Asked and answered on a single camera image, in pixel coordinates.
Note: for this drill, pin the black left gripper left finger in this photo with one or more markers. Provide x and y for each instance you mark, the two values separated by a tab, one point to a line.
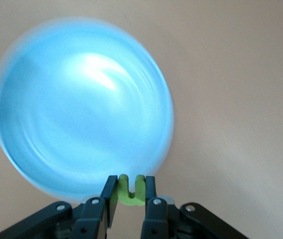
89	219

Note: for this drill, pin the green letter u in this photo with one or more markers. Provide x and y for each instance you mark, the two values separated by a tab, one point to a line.
131	199

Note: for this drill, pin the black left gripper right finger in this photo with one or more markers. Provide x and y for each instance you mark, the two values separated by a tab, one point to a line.
161	219

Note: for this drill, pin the blue plate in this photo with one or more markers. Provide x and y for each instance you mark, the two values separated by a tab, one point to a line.
81	112

